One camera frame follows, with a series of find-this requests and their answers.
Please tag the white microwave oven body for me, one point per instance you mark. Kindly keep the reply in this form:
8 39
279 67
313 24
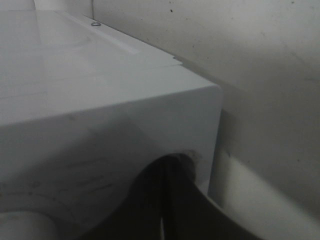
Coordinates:
84 109

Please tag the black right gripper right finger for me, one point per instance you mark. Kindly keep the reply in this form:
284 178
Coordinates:
187 214

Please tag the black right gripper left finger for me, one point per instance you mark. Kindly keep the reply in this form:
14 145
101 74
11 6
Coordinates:
139 216

